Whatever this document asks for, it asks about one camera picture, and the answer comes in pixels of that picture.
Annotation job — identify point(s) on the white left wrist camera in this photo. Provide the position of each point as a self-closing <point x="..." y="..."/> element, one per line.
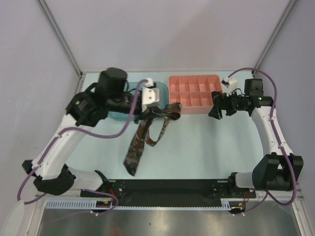
<point x="150" y="94"/>

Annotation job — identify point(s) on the left corner aluminium post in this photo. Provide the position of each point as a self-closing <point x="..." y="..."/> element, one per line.
<point x="48" y="14"/>

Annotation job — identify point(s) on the right corner aluminium post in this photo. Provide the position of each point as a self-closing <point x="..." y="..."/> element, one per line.
<point x="276" y="31"/>

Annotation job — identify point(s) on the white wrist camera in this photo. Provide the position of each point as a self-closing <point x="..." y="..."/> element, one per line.
<point x="230" y="83"/>
<point x="150" y="94"/>

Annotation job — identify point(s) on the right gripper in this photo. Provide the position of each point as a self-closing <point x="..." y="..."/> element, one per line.
<point x="222" y="99"/>

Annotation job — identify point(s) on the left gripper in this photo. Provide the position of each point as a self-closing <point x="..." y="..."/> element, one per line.
<point x="150" y="112"/>

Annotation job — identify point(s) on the pink compartment organizer tray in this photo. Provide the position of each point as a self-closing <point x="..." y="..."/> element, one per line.
<point x="194" y="92"/>

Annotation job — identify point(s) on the teal plastic bin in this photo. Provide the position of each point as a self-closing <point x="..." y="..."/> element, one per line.
<point x="164" y="100"/>

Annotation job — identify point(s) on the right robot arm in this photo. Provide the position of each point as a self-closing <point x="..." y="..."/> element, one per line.
<point x="279" y="167"/>

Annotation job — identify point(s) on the aluminium frame rail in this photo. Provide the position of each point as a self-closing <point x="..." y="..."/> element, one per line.
<point x="284" y="195"/>

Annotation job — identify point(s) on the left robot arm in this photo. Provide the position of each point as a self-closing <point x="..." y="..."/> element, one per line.
<point x="109" y="94"/>

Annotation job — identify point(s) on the corner aluminium post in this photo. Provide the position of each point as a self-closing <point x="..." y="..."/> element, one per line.
<point x="48" y="14"/>
<point x="276" y="31"/>

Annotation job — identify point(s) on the orange floral tie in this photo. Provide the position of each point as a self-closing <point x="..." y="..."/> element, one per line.
<point x="170" y="112"/>

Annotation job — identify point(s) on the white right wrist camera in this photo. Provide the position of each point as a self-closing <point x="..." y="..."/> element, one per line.
<point x="230" y="83"/>

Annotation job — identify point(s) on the white cable duct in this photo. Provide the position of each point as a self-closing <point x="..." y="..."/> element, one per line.
<point x="216" y="204"/>

